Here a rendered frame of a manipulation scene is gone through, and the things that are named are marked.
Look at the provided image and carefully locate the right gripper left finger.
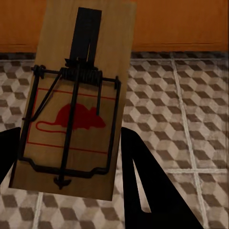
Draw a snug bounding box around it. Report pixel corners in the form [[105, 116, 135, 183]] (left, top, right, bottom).
[[0, 127, 21, 184]]

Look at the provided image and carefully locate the mousetrap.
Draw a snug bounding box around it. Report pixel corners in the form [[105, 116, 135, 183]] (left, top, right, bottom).
[[9, 0, 137, 201]]

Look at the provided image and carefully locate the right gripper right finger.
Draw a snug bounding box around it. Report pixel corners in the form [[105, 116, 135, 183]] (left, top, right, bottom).
[[120, 127, 204, 229]]

